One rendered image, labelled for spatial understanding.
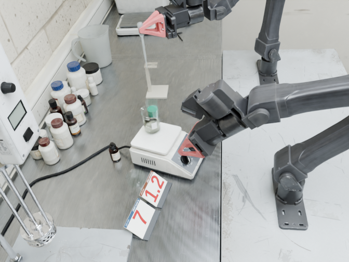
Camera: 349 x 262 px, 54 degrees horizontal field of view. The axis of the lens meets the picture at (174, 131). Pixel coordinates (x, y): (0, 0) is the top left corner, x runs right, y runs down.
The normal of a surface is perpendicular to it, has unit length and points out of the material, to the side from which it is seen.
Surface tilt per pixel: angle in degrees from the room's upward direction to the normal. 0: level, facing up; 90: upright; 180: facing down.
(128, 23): 0
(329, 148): 88
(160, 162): 90
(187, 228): 0
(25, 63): 90
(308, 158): 81
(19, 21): 90
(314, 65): 0
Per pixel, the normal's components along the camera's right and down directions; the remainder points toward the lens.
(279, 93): -0.35, -0.73
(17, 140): 0.99, 0.01
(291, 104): -0.03, 0.58
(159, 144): -0.07, -0.74
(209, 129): -0.40, 0.55
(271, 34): 0.37, 0.45
